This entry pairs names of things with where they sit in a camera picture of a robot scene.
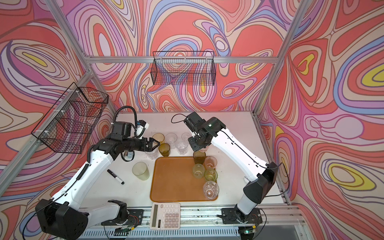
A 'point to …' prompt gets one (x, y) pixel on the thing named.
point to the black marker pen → (115, 176)
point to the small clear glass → (185, 136)
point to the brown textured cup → (199, 157)
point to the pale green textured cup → (198, 170)
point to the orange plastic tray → (172, 180)
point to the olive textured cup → (164, 149)
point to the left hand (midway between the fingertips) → (155, 142)
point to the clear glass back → (171, 139)
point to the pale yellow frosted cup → (141, 171)
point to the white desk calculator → (165, 216)
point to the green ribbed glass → (211, 174)
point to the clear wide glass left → (153, 154)
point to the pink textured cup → (210, 161)
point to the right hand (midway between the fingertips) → (200, 147)
